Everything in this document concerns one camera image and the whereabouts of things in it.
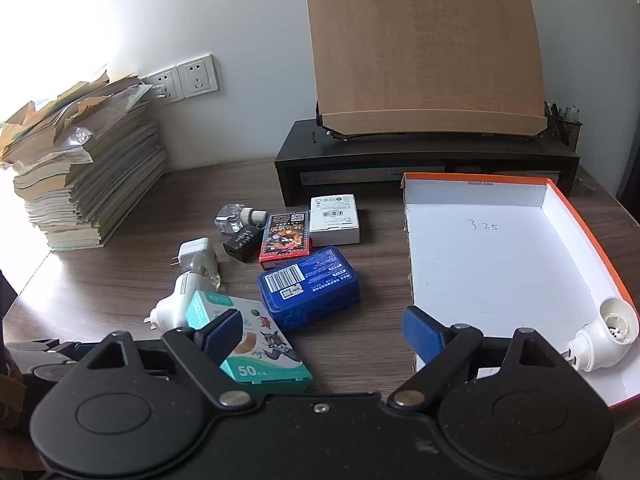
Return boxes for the teal bandage box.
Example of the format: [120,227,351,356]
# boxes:
[185,290,313,395]

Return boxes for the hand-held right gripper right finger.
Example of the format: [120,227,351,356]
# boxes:
[387,305,558,409]

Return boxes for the clear glass bottle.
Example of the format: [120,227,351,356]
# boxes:
[215,203,266,235]

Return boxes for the white small carton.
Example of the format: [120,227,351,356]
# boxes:
[309,194,362,246]

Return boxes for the white empty plug-in vaporizer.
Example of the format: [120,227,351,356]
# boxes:
[567,297,640,373]

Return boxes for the wooden book stand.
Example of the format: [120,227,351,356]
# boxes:
[305,0,548,140]

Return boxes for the white vaporizer with liquid bottle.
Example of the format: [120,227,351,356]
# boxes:
[144,270,223,333]

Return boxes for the stack of books and papers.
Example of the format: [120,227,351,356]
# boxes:
[0,67,168,252]

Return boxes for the white charger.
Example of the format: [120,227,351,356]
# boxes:
[171,238,219,281]

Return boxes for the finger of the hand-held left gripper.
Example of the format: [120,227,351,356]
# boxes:
[5,339,108,397]

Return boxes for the white wall socket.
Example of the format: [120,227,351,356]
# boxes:
[177,55,221,100]
[145,66,183,103]

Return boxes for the orange and white cardboard box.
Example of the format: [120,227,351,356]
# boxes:
[401,172,640,408]

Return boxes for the black charger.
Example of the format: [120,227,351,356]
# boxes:
[222,224,266,263]

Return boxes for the red playing card box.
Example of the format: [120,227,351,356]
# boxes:
[258,211,313,267]

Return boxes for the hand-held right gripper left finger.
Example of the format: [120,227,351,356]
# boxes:
[85,308,254,409]

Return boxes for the blue plastic case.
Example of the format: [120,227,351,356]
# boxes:
[257,246,361,331]

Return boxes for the black mesh pen holder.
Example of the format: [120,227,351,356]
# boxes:
[544,101,583,151]

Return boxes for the black monitor riser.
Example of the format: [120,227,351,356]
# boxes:
[275,119,581,207]

